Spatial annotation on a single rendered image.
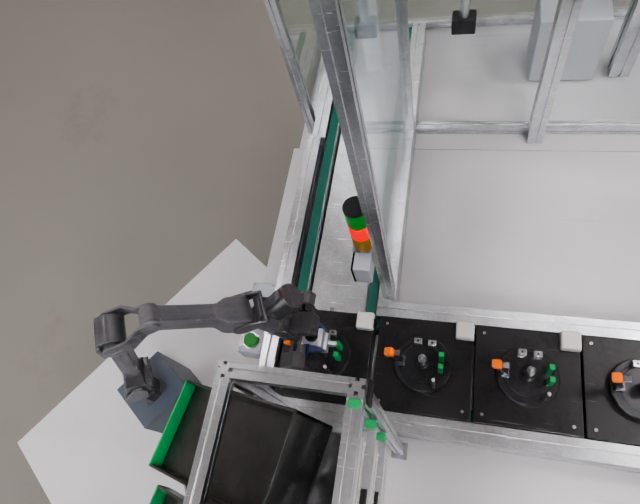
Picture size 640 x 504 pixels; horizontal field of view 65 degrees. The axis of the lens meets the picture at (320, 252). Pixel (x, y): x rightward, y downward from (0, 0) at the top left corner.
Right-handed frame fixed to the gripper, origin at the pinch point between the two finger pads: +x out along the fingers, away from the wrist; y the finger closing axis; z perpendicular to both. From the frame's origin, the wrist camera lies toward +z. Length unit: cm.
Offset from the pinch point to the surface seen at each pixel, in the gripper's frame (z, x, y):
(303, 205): -21, 4, 46
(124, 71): -224, -29, 207
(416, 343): 11.4, 23.5, 4.2
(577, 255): 36, 60, 38
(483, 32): 15, 43, 128
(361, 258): 15.9, -2.8, 15.7
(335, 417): -6.1, 15.7, -15.5
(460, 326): 19.0, 30.8, 10.1
